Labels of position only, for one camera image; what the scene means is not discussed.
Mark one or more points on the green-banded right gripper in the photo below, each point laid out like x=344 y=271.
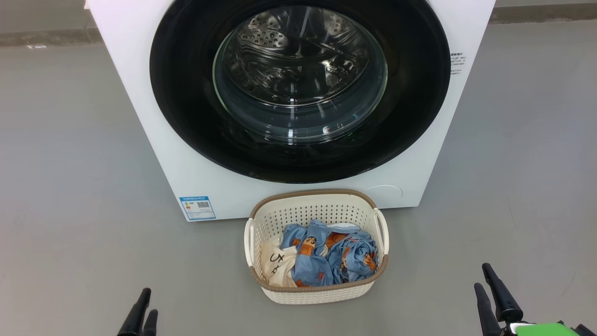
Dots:
x=545 y=330

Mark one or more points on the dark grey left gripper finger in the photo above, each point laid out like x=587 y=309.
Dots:
x=150 y=326
x=135 y=319

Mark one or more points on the cream garment with black letters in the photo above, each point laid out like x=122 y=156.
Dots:
x=277 y=266

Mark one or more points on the blue cartoon print garment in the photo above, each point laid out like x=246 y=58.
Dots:
x=317 y=266

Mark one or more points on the black-rimmed glass washer door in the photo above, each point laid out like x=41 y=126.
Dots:
x=186 y=116

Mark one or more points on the white front-load washing machine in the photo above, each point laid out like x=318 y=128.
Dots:
x=140 y=154

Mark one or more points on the steel perforated washer drum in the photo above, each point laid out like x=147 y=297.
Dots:
x=280 y=46

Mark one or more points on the blue energy label sticker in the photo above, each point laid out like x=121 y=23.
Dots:
x=198 y=208

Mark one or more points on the round white filter cover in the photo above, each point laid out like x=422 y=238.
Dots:
x=385 y=192

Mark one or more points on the cream basket with brown rim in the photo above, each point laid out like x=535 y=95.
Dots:
x=322 y=294

